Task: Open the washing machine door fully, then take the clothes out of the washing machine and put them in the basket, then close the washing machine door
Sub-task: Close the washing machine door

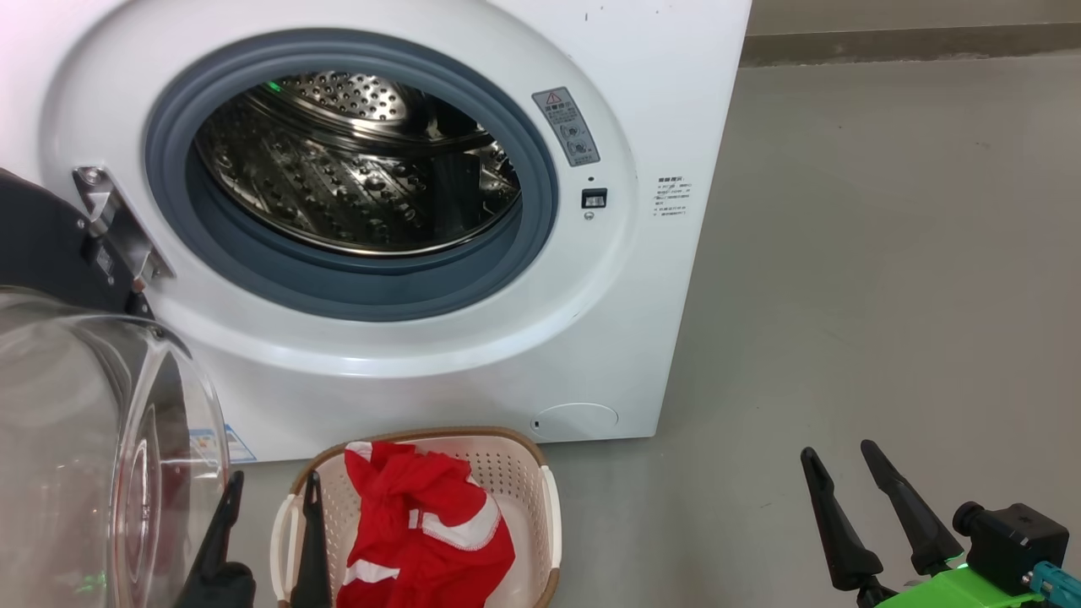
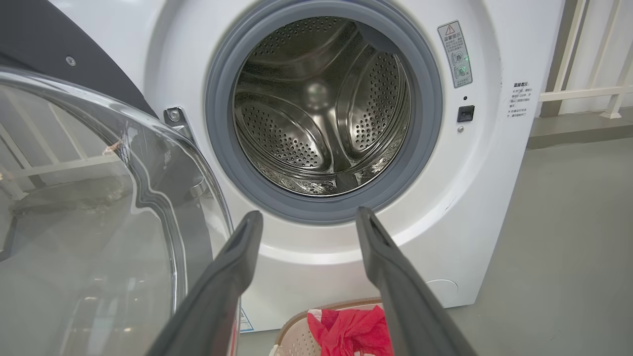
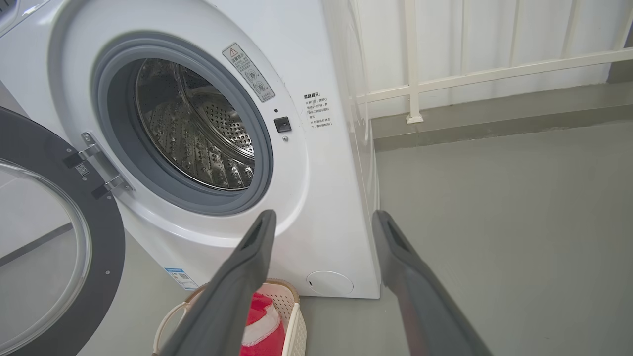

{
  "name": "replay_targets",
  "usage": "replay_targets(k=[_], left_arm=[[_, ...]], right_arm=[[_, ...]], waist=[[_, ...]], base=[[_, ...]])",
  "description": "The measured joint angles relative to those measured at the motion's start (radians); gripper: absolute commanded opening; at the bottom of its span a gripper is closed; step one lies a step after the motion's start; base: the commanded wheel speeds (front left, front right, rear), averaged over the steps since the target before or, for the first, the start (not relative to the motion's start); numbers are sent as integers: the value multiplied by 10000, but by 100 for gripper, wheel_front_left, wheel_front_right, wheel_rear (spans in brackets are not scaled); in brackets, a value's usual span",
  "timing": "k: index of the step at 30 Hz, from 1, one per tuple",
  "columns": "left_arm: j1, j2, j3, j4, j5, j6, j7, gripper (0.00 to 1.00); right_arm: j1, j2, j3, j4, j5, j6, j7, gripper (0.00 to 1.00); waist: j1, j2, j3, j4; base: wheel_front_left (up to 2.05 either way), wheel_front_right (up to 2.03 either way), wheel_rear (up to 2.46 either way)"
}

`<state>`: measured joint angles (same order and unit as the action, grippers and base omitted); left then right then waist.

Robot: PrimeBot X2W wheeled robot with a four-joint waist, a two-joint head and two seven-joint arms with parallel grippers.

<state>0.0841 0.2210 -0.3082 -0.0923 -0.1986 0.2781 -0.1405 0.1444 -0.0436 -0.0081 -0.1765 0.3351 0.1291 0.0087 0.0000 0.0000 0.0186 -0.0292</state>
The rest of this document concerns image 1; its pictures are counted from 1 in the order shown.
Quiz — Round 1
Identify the white front-load washing machine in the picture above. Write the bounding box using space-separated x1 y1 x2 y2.
0 0 752 464

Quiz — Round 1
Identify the cream perforated laundry basket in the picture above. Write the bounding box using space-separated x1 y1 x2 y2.
270 426 562 608

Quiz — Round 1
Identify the blue energy label sticker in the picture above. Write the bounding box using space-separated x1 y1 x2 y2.
190 425 257 464

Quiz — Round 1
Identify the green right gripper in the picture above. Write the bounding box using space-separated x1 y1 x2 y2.
800 439 1048 608

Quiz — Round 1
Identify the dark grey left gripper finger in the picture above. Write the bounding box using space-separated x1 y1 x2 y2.
291 470 333 608
173 470 256 608

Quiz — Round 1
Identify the grey warning sticker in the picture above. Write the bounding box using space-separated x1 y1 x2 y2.
532 87 601 167

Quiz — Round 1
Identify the red white striped garment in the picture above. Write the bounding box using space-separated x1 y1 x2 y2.
336 441 516 608

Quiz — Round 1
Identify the small printed text sticker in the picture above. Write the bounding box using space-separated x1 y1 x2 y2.
655 176 695 219

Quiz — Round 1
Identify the black round glass washer door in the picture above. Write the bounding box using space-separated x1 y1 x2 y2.
0 167 231 608

